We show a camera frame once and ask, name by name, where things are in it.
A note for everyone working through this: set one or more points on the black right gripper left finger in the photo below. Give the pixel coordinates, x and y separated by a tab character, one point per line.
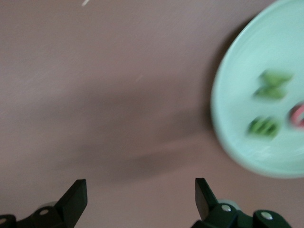
69	204

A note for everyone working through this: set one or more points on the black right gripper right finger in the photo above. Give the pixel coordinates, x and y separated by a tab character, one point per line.
206	202

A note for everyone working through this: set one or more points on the green letter B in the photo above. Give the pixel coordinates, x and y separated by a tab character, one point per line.
262	127

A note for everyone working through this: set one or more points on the pink letter Q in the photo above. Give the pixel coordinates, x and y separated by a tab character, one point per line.
297	115

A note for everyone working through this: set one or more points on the green letter M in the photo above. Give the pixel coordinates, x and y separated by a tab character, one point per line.
273	86

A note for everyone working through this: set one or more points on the brown table cover mat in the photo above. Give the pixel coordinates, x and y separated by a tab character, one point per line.
95	71

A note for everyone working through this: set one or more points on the light green plate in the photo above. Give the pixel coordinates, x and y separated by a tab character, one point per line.
237	59

